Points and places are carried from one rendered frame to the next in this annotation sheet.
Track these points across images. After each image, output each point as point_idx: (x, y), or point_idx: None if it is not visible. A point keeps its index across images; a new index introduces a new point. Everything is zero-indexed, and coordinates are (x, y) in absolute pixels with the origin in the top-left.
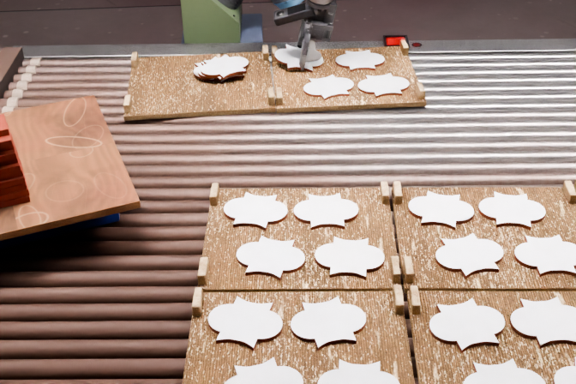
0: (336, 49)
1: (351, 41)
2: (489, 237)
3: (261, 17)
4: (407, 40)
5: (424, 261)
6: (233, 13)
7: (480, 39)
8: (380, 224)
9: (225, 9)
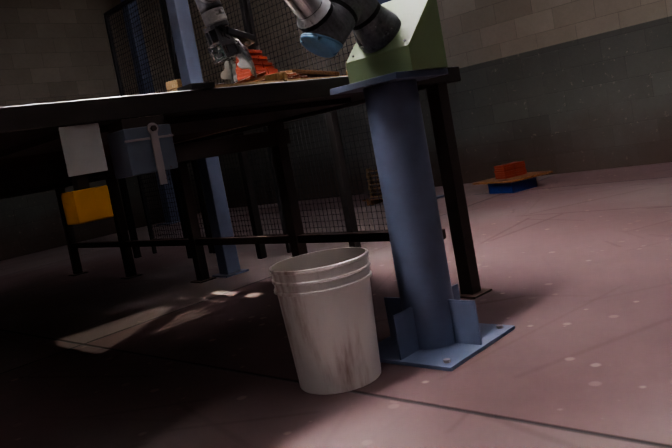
0: (236, 83)
1: (241, 85)
2: None
3: (386, 74)
4: (183, 86)
5: None
6: (357, 54)
7: (112, 97)
8: None
9: (356, 48)
